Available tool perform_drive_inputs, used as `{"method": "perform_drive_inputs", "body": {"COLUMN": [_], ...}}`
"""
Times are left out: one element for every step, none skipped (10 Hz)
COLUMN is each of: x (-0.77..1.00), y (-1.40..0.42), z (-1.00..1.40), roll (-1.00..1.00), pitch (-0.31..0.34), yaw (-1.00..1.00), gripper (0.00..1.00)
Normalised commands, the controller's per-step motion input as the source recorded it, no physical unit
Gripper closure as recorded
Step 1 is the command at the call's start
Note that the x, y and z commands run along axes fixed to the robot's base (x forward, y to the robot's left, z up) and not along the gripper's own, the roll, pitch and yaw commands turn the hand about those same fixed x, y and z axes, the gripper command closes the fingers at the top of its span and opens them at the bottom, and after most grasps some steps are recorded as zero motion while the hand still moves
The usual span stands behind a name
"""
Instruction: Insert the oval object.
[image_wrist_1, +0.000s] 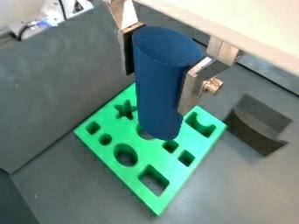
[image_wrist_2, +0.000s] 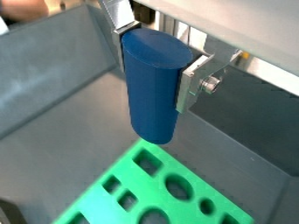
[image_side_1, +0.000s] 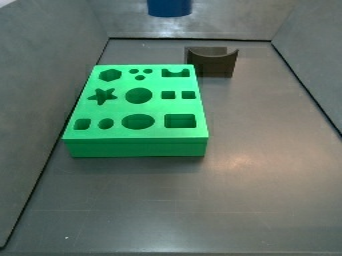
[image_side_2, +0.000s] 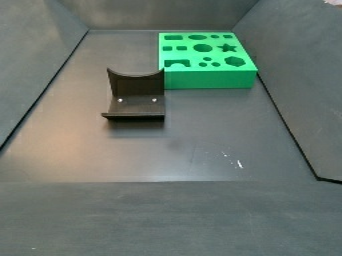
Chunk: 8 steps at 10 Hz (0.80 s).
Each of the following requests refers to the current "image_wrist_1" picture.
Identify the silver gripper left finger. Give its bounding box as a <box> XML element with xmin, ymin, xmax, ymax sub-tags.
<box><xmin>103</xmin><ymin>0</ymin><xmax>146</xmax><ymax>75</ymax></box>

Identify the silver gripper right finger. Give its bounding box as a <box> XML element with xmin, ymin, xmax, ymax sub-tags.
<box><xmin>178</xmin><ymin>37</ymin><xmax>242</xmax><ymax>116</ymax></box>

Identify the blue oval cylinder block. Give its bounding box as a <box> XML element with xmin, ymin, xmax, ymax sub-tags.
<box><xmin>133</xmin><ymin>26</ymin><xmax>202</xmax><ymax>140</ymax></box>

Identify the dark grey curved block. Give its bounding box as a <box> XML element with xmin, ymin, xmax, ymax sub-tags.
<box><xmin>225</xmin><ymin>94</ymin><xmax>293</xmax><ymax>157</ymax></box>

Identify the green shape sorter board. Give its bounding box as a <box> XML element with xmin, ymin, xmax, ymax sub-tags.
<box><xmin>75</xmin><ymin>85</ymin><xmax>228</xmax><ymax>215</ymax></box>

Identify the white device with cable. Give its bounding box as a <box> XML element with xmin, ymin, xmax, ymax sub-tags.
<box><xmin>0</xmin><ymin>0</ymin><xmax>94</xmax><ymax>43</ymax></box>

